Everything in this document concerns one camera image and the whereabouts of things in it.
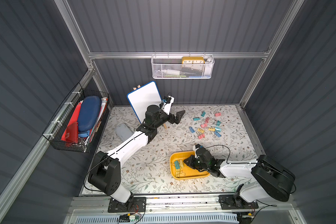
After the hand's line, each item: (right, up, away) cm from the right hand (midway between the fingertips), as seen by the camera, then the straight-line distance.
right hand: (184, 160), depth 86 cm
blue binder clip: (+7, +17, +19) cm, 26 cm away
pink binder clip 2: (+30, +29, +27) cm, 50 cm away
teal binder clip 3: (+11, +25, +26) cm, 38 cm away
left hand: (-3, +32, -9) cm, 33 cm away
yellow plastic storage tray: (+3, -7, -3) cm, 8 cm away
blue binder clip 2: (+26, +14, +16) cm, 34 cm away
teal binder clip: (-5, -3, +1) cm, 6 cm away
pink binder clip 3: (+17, +20, +21) cm, 34 cm away
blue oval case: (-52, +27, -13) cm, 60 cm away
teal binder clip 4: (+28, +22, +20) cm, 41 cm away
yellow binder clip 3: (+14, +17, +17) cm, 28 cm away
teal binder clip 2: (+19, +30, +30) cm, 46 cm away
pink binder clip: (+13, +13, +14) cm, 23 cm away
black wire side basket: (-61, +19, -19) cm, 67 cm away
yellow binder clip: (-4, -6, -3) cm, 8 cm away
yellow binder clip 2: (+22, +18, +18) cm, 33 cm away
